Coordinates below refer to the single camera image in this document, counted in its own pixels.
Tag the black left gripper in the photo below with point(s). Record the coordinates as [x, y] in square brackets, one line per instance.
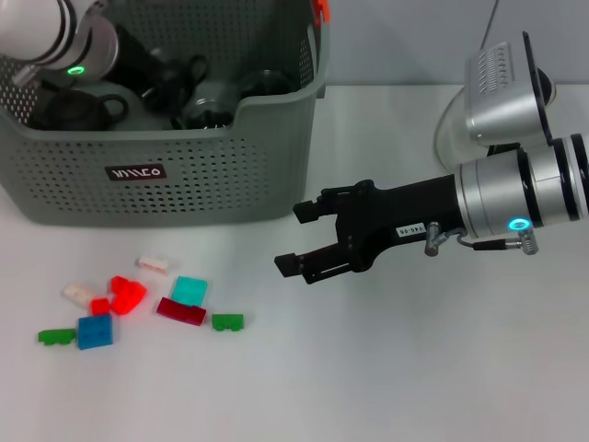
[135, 69]

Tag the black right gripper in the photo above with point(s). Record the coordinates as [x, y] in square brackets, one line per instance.
[405, 212]

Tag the grey-green perforated storage bin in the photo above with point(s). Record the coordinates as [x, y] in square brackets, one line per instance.
[184, 184]

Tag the dark clay teapot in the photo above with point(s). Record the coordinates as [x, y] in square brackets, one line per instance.
[69, 112]

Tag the green building brick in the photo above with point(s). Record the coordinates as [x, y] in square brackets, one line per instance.
[227, 322]
[56, 337]

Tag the teal building brick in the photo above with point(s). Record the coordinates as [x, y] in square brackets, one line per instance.
[189, 290]

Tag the dark red brick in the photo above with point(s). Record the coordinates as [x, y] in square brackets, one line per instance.
[179, 312]

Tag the white building brick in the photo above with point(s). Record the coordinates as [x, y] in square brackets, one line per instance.
[80, 294]
[153, 265]

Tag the large bright red brick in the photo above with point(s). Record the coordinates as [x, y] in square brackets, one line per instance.
[129, 294]

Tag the small red brick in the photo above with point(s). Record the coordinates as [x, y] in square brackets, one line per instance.
[100, 306]

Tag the blue building brick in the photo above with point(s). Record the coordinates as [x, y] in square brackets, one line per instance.
[95, 332]

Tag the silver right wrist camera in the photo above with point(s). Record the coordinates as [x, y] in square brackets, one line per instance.
[501, 96]

